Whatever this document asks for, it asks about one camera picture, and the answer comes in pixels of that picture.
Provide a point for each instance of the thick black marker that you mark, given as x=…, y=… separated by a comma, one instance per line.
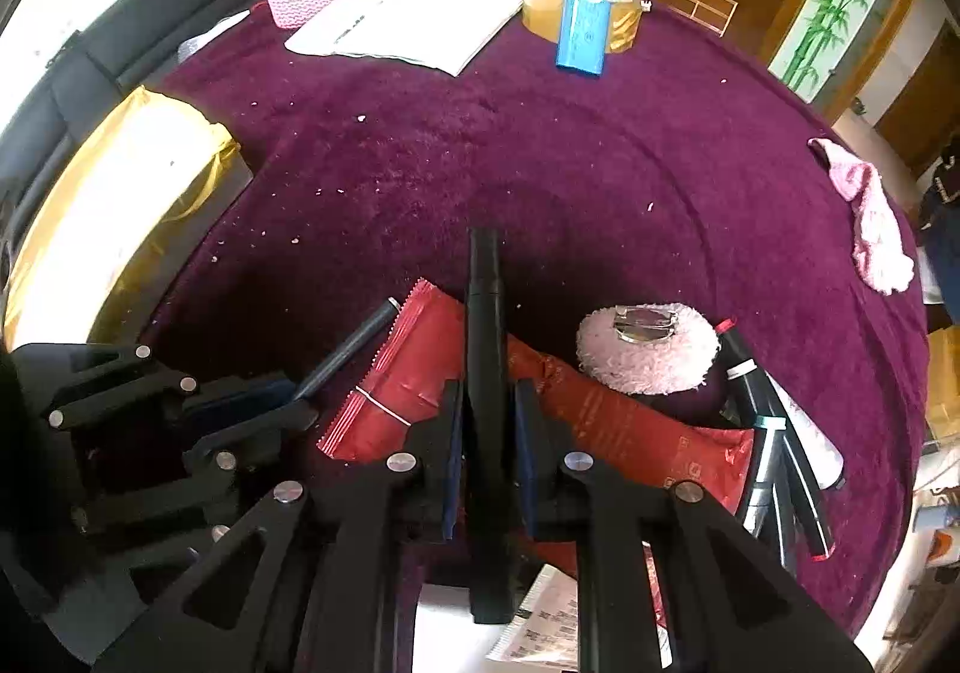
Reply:
x=486, y=313

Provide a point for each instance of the plain white squeeze tube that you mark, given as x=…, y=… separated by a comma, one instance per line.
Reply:
x=810, y=440

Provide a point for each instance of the white folded cloth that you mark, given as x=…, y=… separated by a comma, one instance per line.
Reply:
x=412, y=12

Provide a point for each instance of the white tube with barcode print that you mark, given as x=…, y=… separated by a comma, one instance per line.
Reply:
x=547, y=613

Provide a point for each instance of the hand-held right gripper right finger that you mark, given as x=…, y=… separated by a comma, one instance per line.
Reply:
x=526, y=463

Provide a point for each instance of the purple velvet tablecloth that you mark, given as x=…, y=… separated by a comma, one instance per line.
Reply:
x=525, y=178

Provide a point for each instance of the black strips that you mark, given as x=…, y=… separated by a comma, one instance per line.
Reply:
x=352, y=346

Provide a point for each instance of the gold box tray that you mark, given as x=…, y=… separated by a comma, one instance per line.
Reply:
x=112, y=193

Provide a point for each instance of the red snack packet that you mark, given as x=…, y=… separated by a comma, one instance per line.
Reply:
x=637, y=433

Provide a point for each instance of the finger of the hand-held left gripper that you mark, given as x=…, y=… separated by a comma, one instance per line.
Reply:
x=240, y=391
x=255, y=433

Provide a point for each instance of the brown tape roll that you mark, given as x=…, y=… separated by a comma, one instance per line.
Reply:
x=547, y=5

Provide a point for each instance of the black pen with teal tip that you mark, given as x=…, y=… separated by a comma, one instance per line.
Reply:
x=766, y=463

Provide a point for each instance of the white paper sheet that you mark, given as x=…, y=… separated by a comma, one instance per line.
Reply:
x=448, y=632

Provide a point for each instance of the blue battery pack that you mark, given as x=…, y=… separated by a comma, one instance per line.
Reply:
x=586, y=35

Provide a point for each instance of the bamboo wall painting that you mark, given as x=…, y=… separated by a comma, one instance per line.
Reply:
x=832, y=5

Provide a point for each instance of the pink fluffy puff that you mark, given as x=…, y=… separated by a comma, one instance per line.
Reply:
x=645, y=365

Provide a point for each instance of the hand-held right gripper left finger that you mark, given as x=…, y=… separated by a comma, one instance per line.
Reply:
x=452, y=463

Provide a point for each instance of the black sofa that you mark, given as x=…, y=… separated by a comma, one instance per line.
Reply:
x=150, y=20

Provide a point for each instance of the pink cloth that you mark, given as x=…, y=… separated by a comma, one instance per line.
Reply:
x=874, y=230

